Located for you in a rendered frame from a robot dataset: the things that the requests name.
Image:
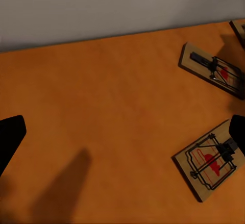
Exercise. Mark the cabinet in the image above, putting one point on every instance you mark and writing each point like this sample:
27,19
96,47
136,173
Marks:
104,118

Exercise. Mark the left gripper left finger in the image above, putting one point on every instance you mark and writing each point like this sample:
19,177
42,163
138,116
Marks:
12,133

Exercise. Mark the mousetrap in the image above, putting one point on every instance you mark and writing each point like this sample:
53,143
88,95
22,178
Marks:
239,28
214,70
209,162

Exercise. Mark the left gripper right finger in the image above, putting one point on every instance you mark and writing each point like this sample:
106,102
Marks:
237,131

